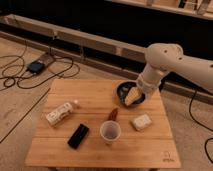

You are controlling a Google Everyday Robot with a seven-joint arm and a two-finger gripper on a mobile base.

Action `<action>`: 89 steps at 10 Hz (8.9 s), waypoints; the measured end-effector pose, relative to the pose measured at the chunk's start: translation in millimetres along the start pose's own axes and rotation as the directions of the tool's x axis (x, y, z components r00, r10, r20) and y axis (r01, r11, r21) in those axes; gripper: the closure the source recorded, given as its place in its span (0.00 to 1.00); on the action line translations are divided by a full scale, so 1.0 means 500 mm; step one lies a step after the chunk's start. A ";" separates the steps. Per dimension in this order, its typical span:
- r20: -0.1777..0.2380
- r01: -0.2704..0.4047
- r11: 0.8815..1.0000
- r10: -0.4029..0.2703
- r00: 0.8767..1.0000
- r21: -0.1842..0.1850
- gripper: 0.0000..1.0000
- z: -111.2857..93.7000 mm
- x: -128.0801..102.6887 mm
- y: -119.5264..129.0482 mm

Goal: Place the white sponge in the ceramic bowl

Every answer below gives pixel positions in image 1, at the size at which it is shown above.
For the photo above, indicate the black rectangular phone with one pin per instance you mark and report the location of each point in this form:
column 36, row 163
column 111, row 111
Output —
column 77, row 137

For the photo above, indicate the wooden table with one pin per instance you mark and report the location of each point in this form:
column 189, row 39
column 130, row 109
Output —
column 151, row 147

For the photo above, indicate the blue power adapter box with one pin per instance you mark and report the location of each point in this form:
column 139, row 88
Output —
column 35, row 67

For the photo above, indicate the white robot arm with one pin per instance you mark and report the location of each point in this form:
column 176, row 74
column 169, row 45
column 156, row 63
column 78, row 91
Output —
column 163, row 58

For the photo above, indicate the dark ceramic bowl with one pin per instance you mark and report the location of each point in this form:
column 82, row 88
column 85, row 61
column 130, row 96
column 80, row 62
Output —
column 124, row 88

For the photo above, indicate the small brown object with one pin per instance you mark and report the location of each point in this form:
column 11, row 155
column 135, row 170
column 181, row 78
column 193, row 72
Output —
column 113, row 114

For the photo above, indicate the white sponge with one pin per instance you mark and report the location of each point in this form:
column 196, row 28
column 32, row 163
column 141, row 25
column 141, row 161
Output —
column 141, row 122

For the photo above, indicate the white paper cup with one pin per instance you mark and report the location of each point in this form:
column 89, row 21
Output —
column 110, row 131

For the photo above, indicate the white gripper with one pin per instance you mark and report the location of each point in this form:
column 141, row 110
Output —
column 147, row 82

